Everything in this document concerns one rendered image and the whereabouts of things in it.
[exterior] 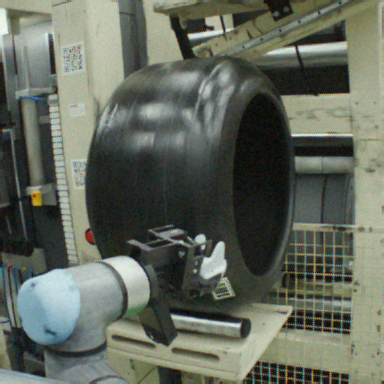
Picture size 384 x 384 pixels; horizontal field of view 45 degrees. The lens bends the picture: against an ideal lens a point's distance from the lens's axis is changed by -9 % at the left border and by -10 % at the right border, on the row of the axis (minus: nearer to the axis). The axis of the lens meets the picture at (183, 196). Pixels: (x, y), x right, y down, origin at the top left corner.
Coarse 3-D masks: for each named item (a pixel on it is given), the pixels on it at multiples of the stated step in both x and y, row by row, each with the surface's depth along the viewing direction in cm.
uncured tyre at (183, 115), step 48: (144, 96) 93; (192, 96) 88; (240, 96) 93; (96, 144) 94; (144, 144) 88; (192, 144) 84; (240, 144) 135; (288, 144) 121; (96, 192) 92; (144, 192) 87; (192, 192) 84; (240, 192) 138; (288, 192) 124; (96, 240) 96; (144, 240) 89; (240, 240) 134; (288, 240) 121; (240, 288) 95
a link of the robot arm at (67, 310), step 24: (96, 264) 55; (24, 288) 49; (48, 288) 48; (72, 288) 49; (96, 288) 52; (120, 288) 54; (24, 312) 49; (48, 312) 47; (72, 312) 48; (96, 312) 51; (120, 312) 54; (48, 336) 47; (72, 336) 50; (96, 336) 51
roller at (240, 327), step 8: (176, 312) 107; (184, 312) 106; (192, 312) 106; (136, 320) 112; (176, 320) 106; (184, 320) 105; (192, 320) 104; (200, 320) 103; (208, 320) 102; (216, 320) 102; (224, 320) 101; (232, 320) 100; (240, 320) 100; (248, 320) 100; (184, 328) 105; (192, 328) 104; (200, 328) 103; (208, 328) 102; (216, 328) 101; (224, 328) 100; (232, 328) 99; (240, 328) 98; (248, 328) 100; (232, 336) 100; (240, 336) 99
